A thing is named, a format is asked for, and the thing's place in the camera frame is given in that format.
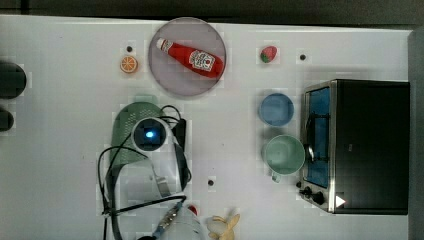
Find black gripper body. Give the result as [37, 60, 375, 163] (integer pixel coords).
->
[173, 119, 187, 147]

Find green plastic strainer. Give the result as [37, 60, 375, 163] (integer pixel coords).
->
[110, 102, 169, 167]

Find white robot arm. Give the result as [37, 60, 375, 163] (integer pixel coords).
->
[105, 116, 204, 240]

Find red ketchup bottle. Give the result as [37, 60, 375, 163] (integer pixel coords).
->
[156, 38, 224, 79]

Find strawberry toy near banana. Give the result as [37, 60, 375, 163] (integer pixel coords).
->
[188, 205, 198, 216]

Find orange slice toy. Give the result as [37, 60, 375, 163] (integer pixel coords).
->
[120, 55, 139, 74]

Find grey round plate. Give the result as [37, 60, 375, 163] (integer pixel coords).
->
[148, 17, 227, 98]

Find blue bowl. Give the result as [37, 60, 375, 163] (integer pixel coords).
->
[258, 93, 294, 127]

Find banana peel toy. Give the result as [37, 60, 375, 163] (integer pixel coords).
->
[207, 214, 240, 240]

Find green mug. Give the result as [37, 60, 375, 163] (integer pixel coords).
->
[261, 135, 305, 183]

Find strawberry toy near plate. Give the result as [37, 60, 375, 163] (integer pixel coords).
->
[260, 46, 278, 63]

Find small black round object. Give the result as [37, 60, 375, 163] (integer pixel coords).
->
[0, 110, 14, 132]

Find black toaster oven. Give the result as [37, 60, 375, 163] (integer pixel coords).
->
[297, 79, 410, 215]

